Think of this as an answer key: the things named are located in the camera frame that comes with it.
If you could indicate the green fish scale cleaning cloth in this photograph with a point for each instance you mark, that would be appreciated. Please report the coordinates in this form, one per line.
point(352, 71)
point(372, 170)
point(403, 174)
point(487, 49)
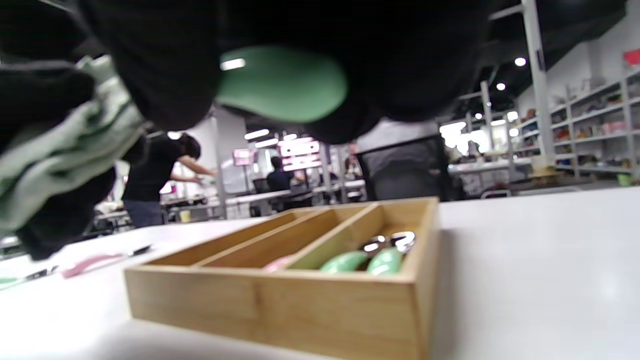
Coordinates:
point(60, 150)

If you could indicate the person's right hand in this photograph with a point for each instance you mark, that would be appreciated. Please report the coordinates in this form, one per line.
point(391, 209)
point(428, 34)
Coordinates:
point(400, 50)

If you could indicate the black mesh office chair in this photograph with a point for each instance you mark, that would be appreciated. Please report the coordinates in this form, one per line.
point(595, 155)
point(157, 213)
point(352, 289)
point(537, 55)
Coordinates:
point(405, 175)

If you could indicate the person's left hand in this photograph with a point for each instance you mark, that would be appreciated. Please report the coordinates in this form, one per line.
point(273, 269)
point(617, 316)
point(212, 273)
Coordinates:
point(40, 95)

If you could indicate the wooden three-compartment tray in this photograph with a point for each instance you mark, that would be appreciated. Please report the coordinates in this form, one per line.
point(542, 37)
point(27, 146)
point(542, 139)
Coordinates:
point(325, 315)

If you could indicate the white metal post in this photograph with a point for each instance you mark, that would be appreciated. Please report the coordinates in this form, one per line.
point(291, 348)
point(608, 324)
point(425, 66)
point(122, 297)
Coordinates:
point(540, 75)

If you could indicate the round ceiling light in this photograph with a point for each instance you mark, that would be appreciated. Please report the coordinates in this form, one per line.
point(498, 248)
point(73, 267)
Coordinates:
point(500, 86)
point(520, 61)

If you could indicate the white storage shelving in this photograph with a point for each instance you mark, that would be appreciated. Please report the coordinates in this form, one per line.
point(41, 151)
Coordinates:
point(600, 117)

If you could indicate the pink lit sign board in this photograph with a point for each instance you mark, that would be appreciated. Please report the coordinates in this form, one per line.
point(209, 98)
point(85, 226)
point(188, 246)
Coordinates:
point(300, 157)

